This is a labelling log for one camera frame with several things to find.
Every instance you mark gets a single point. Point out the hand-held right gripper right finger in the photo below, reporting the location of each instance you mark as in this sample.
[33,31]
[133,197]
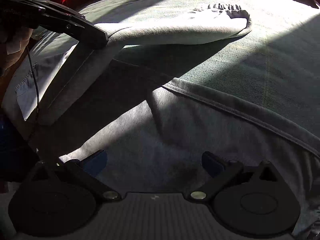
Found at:
[212,163]

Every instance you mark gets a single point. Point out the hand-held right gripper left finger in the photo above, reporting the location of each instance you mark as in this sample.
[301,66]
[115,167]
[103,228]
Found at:
[96,162]

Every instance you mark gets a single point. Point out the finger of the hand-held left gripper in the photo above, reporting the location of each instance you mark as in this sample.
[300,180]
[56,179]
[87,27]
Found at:
[55,8]
[85,33]

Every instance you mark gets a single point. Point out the grey sweatpants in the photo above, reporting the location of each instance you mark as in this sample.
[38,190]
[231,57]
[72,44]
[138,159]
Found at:
[175,135]

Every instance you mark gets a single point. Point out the person's left hand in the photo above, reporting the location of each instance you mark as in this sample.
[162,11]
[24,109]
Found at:
[12,45]

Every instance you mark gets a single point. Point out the bed with green plaid sheet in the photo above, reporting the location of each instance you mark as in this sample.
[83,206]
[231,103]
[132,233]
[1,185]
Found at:
[262,60]

